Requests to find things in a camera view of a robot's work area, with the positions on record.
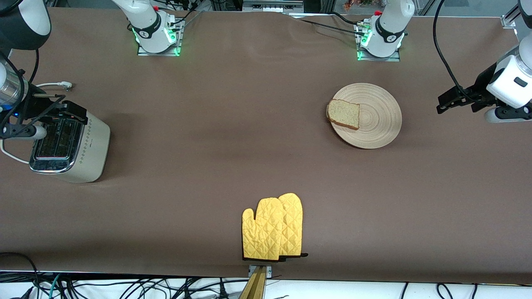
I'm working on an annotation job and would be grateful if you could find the round wooden plate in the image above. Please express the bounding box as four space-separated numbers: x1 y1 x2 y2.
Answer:
328 83 403 150

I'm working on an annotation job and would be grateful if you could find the bread slice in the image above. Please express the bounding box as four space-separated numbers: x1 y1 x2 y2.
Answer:
326 99 360 131

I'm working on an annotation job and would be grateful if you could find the beige and chrome toaster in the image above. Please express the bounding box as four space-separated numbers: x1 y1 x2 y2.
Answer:
28 109 111 184

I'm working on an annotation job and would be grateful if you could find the brown table cover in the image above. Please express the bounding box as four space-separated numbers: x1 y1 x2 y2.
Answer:
0 7 532 285

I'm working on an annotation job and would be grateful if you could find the yellow quilted oven mitt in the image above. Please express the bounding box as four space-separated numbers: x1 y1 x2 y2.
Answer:
242 198 288 262
278 193 309 261

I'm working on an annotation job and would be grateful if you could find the grey background equipment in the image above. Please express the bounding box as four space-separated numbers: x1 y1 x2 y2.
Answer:
242 0 304 13

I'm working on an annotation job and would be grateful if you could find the golden aluminium profile bar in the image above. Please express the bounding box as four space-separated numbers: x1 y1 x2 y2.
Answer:
238 266 267 299

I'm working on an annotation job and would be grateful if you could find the white toaster power cord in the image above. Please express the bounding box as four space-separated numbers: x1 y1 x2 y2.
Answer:
0 82 73 164

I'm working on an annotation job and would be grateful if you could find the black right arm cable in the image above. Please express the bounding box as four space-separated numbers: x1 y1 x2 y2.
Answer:
0 48 40 133

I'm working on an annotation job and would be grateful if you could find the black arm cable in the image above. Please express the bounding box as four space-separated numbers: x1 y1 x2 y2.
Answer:
0 48 40 133
432 0 478 104

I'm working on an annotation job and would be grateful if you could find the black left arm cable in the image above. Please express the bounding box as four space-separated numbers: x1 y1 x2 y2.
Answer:
432 0 478 104

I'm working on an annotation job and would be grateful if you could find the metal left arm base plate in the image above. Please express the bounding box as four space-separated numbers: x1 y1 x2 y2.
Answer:
357 21 401 62

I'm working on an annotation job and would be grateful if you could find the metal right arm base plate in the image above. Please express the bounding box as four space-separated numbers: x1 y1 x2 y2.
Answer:
137 19 183 56

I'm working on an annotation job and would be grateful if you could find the short black table cable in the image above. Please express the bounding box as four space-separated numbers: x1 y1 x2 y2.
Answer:
330 12 362 26

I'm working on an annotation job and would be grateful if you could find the long black table cable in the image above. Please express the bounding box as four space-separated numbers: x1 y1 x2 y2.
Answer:
297 18 366 36

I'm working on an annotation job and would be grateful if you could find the black base cable bundle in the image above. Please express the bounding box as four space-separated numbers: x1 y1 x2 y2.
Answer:
166 0 204 32

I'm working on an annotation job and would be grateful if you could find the black looped floor cable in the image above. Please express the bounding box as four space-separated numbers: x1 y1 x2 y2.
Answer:
0 252 40 299

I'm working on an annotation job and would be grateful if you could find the teal floor cable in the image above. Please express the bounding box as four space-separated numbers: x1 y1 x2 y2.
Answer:
49 273 63 299

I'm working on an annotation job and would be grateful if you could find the black floor cable tangle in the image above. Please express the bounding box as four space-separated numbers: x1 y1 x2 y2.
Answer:
58 276 250 299

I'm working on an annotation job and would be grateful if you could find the small metal bracket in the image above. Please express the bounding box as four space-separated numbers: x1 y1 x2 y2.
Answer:
248 265 273 278

